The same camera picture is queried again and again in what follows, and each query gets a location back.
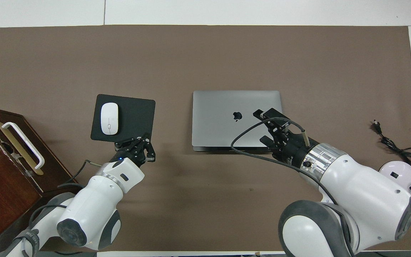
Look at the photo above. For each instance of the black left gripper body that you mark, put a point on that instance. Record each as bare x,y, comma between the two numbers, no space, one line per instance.
132,153

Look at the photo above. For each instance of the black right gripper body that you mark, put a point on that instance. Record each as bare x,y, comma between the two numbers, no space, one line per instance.
291,148

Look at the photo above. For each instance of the silver laptop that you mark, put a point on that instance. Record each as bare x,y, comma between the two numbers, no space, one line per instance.
212,117

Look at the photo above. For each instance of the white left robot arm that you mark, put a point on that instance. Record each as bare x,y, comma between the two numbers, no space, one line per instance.
95,203

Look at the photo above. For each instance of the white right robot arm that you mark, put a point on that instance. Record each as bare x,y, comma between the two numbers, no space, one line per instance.
362,189

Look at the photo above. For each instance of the black mouse pad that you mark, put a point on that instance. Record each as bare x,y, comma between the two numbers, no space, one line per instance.
136,114

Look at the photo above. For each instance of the white computer mouse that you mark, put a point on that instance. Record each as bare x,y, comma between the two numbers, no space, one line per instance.
109,118

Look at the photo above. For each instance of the brown table mat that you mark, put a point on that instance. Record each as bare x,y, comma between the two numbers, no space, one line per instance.
205,57

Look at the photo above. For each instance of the white desk lamp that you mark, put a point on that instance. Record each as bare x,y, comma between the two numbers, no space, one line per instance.
400,173

